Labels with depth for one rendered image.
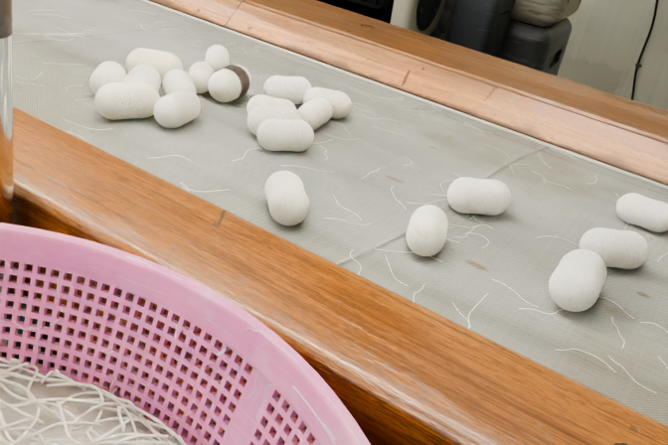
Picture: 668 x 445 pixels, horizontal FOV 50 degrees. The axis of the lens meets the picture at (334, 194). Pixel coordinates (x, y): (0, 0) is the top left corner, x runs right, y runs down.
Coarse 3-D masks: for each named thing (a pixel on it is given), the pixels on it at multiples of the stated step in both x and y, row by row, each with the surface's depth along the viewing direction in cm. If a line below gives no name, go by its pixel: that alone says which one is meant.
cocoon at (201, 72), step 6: (192, 66) 49; (198, 66) 49; (204, 66) 49; (210, 66) 50; (192, 72) 48; (198, 72) 48; (204, 72) 48; (210, 72) 49; (192, 78) 48; (198, 78) 48; (204, 78) 48; (198, 84) 48; (204, 84) 48; (198, 90) 48; (204, 90) 48
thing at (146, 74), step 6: (138, 66) 45; (144, 66) 45; (150, 66) 46; (132, 72) 44; (138, 72) 44; (144, 72) 44; (150, 72) 45; (156, 72) 46; (126, 78) 44; (132, 78) 44; (138, 78) 44; (144, 78) 44; (150, 78) 44; (156, 78) 45; (156, 84) 45
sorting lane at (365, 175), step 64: (64, 0) 64; (128, 0) 68; (64, 64) 49; (192, 64) 55; (256, 64) 58; (320, 64) 61; (64, 128) 40; (128, 128) 42; (192, 128) 43; (320, 128) 47; (384, 128) 50; (448, 128) 52; (192, 192) 36; (256, 192) 37; (320, 192) 39; (384, 192) 40; (512, 192) 44; (576, 192) 46; (640, 192) 48; (384, 256) 34; (448, 256) 35; (512, 256) 36; (512, 320) 31; (576, 320) 32; (640, 320) 33; (640, 384) 28
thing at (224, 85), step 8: (216, 72) 47; (224, 72) 47; (232, 72) 48; (248, 72) 49; (216, 80) 47; (224, 80) 47; (232, 80) 47; (216, 88) 47; (224, 88) 47; (232, 88) 47; (240, 88) 48; (216, 96) 47; (224, 96) 47; (232, 96) 47
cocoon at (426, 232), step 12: (420, 216) 34; (432, 216) 34; (444, 216) 35; (408, 228) 34; (420, 228) 34; (432, 228) 33; (444, 228) 34; (408, 240) 34; (420, 240) 33; (432, 240) 33; (444, 240) 34; (420, 252) 34; (432, 252) 34
